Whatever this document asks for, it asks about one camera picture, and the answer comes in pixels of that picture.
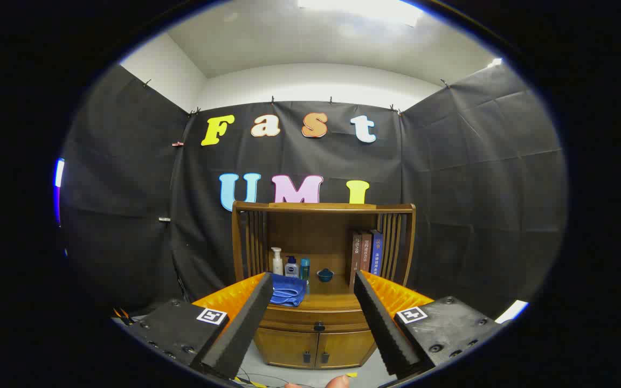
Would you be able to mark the blue folded towel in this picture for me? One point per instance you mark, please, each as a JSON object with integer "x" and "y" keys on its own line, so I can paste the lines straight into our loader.
{"x": 289, "y": 291}

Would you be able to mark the wooden countertop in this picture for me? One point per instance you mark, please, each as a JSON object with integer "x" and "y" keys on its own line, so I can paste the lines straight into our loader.
{"x": 332, "y": 299}

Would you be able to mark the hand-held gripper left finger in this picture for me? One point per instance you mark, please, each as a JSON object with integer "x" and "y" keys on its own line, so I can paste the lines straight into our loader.
{"x": 246, "y": 328}

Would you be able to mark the dark blue lidded teacup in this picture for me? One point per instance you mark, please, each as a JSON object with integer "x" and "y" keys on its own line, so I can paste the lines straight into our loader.
{"x": 325, "y": 276}

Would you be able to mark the wooden cabinet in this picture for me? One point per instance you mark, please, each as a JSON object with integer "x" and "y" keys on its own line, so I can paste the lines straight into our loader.
{"x": 310, "y": 237}

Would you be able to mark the white lotion bottle blue cap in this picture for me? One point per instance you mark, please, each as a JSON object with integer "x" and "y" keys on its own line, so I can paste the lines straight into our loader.
{"x": 291, "y": 269}

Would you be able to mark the white pump bottle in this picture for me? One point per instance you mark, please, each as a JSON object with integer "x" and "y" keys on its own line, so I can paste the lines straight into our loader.
{"x": 277, "y": 265}

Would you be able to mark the clear bottle teal cap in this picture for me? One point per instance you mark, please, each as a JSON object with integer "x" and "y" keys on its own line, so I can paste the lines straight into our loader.
{"x": 304, "y": 269}

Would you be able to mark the blue book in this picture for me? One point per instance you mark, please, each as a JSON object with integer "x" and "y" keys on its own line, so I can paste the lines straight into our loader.
{"x": 377, "y": 256}

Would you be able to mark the wooden cabinet door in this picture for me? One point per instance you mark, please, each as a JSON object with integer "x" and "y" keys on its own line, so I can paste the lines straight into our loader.
{"x": 283, "y": 347}
{"x": 343, "y": 347}

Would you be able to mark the reddish brown book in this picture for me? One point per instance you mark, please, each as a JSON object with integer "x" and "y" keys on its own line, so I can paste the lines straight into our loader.
{"x": 366, "y": 253}

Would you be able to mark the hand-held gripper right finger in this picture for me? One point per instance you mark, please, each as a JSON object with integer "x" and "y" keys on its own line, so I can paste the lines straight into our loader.
{"x": 380, "y": 328}

